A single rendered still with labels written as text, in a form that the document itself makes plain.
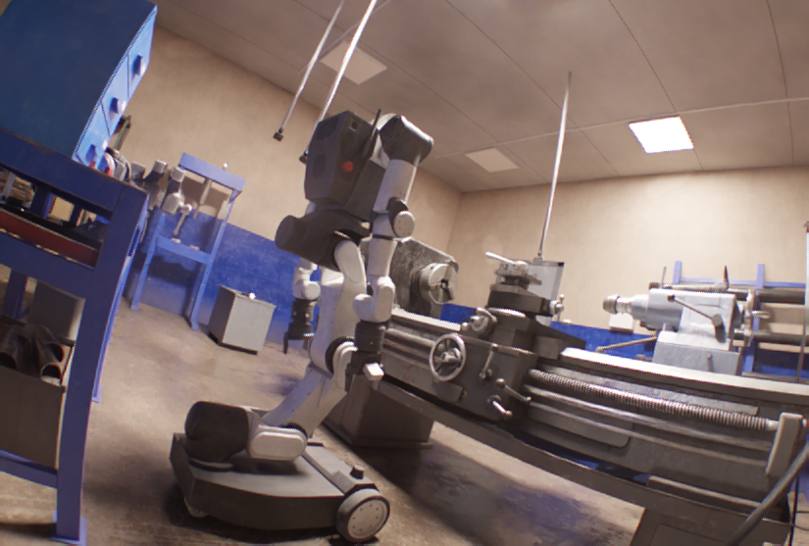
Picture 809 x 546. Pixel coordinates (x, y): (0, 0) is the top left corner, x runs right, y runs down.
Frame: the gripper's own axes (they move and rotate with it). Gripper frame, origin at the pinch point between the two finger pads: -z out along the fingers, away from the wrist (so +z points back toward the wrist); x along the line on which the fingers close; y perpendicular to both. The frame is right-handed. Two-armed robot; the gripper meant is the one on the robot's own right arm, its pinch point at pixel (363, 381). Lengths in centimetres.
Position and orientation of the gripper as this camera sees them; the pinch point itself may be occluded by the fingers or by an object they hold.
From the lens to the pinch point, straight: 127.2
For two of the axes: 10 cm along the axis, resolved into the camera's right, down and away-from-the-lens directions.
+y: -6.6, -0.4, 7.5
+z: 1.4, -9.9, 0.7
